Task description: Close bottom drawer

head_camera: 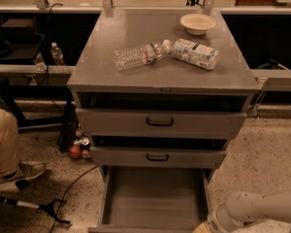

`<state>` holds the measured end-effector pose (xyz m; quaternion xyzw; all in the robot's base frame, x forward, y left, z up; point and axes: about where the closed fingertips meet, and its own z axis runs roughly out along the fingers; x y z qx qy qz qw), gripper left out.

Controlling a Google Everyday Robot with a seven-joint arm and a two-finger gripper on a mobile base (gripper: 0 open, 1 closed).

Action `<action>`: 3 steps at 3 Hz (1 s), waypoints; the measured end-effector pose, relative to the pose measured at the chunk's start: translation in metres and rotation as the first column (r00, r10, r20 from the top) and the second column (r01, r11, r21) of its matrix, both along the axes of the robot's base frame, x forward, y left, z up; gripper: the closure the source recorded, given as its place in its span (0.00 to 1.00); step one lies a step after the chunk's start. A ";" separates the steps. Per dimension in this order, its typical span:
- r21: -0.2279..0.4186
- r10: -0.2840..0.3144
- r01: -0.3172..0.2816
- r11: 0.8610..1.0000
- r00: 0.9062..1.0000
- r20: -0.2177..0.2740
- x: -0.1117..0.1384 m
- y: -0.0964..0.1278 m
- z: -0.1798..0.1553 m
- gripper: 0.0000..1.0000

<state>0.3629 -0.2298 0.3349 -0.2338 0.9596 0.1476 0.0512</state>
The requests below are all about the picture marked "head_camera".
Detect grey metal drawer cabinet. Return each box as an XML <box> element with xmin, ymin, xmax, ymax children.
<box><xmin>67</xmin><ymin>7</ymin><xmax>262</xmax><ymax>186</ymax></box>

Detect small upright water bottle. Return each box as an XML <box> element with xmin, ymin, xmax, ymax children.
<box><xmin>50</xmin><ymin>43</ymin><xmax>65</xmax><ymax>66</ymax></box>

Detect black floor cable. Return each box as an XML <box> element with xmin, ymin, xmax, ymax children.
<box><xmin>48</xmin><ymin>164</ymin><xmax>99</xmax><ymax>233</ymax></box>

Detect grey bottom drawer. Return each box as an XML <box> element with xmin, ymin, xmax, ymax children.
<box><xmin>88</xmin><ymin>167</ymin><xmax>210</xmax><ymax>233</ymax></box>

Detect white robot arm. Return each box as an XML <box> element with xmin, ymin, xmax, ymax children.
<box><xmin>192</xmin><ymin>191</ymin><xmax>291</xmax><ymax>233</ymax></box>

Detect silver can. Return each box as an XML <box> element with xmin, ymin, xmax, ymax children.
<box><xmin>74</xmin><ymin>137</ymin><xmax>90</xmax><ymax>146</ymax></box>

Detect grey drawer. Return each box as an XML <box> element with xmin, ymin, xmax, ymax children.
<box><xmin>76</xmin><ymin>109</ymin><xmax>246</xmax><ymax>140</ymax></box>
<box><xmin>90</xmin><ymin>147</ymin><xmax>226</xmax><ymax>169</ymax></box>
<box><xmin>88</xmin><ymin>167</ymin><xmax>210</xmax><ymax>233</ymax></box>

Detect metal shelf rail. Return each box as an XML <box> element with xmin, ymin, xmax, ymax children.
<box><xmin>0</xmin><ymin>64</ymin><xmax>76</xmax><ymax>74</ymax></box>

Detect clear plastic water bottle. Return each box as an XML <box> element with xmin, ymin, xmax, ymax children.
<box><xmin>114</xmin><ymin>43</ymin><xmax>166</xmax><ymax>71</ymax></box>

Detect khaki trouser leg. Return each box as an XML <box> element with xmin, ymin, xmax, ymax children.
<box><xmin>0</xmin><ymin>109</ymin><xmax>21</xmax><ymax>180</ymax></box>

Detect black white grabber stick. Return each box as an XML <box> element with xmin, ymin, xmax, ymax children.
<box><xmin>0</xmin><ymin>196</ymin><xmax>70</xmax><ymax>225</ymax></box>

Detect red apple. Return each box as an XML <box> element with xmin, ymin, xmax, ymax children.
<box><xmin>69</xmin><ymin>146</ymin><xmax>81</xmax><ymax>159</ymax></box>

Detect grey top drawer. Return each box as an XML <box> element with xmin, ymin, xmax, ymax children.
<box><xmin>76</xmin><ymin>109</ymin><xmax>246</xmax><ymax>140</ymax></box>

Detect beige paper bowl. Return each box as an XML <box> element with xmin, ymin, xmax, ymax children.
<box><xmin>180</xmin><ymin>14</ymin><xmax>216</xmax><ymax>35</ymax></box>

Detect grey middle drawer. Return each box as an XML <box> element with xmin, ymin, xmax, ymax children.
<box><xmin>90</xmin><ymin>147</ymin><xmax>226</xmax><ymax>169</ymax></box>

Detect grey sneaker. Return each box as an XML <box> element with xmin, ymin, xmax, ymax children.
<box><xmin>0</xmin><ymin>161</ymin><xmax>47</xmax><ymax>191</ymax></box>

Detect labelled plastic water bottle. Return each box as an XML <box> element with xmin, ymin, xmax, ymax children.
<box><xmin>162</xmin><ymin>39</ymin><xmax>219</xmax><ymax>71</ymax></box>

